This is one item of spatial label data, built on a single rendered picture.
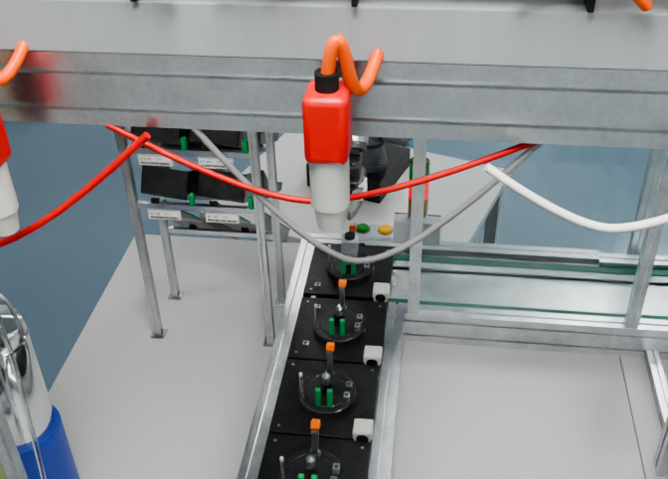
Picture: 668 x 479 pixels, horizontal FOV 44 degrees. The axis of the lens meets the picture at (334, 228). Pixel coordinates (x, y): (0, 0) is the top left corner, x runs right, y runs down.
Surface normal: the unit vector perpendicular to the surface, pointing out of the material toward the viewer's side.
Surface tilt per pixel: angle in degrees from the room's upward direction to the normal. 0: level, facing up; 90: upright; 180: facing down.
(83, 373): 0
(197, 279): 0
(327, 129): 90
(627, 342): 90
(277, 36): 90
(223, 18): 90
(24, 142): 0
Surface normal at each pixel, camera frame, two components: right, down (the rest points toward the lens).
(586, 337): -0.13, 0.58
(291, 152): -0.02, -0.82
